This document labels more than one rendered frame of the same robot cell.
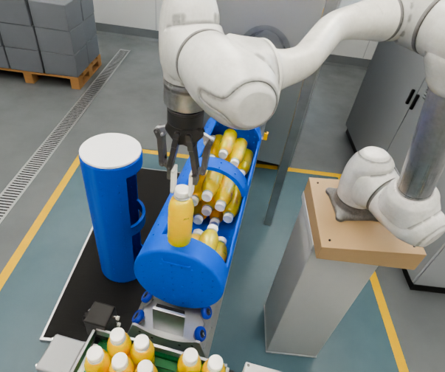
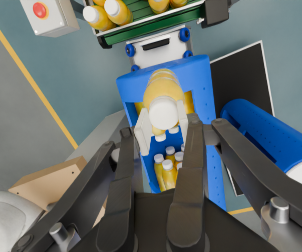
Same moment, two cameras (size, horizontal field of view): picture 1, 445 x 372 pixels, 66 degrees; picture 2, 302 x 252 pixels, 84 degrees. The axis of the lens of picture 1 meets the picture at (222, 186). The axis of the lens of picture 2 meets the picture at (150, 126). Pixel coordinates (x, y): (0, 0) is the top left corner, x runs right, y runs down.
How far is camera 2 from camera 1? 0.67 m
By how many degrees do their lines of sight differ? 31
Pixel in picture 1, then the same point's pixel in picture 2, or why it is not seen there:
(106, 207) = (277, 131)
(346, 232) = (64, 184)
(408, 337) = (68, 148)
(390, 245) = (32, 187)
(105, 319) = (208, 6)
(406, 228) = not seen: outside the picture
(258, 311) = not seen: hidden behind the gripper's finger
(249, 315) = not seen: hidden behind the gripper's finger
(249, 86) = not seen: outside the picture
